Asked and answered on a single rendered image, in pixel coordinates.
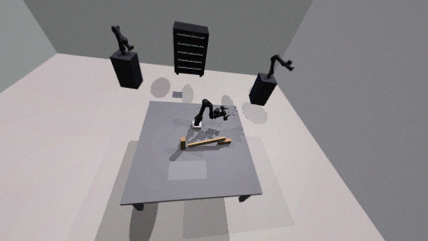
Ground long wooden bed rail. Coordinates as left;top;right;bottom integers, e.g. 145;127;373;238
188;137;226;148

